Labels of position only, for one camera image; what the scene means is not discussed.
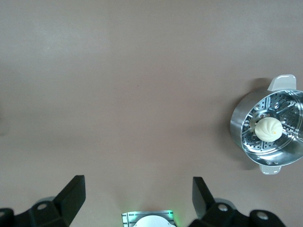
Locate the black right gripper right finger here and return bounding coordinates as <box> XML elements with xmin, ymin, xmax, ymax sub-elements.
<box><xmin>189</xmin><ymin>176</ymin><xmax>285</xmax><ymax>227</ymax></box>

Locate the brown table cover sheet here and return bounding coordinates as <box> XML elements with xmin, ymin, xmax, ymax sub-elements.
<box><xmin>0</xmin><ymin>0</ymin><xmax>303</xmax><ymax>227</ymax></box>

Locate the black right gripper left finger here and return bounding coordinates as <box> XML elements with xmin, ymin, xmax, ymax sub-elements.
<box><xmin>0</xmin><ymin>175</ymin><xmax>85</xmax><ymax>227</ymax></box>

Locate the steel steamer pot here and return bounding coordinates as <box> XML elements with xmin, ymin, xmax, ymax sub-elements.
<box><xmin>230</xmin><ymin>74</ymin><xmax>303</xmax><ymax>175</ymax></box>

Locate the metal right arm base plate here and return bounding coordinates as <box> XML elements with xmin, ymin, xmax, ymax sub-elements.
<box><xmin>121</xmin><ymin>209</ymin><xmax>176</xmax><ymax>227</ymax></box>

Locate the white steamed bun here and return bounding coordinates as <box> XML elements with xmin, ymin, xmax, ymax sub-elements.
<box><xmin>254</xmin><ymin>117</ymin><xmax>283</xmax><ymax>142</ymax></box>

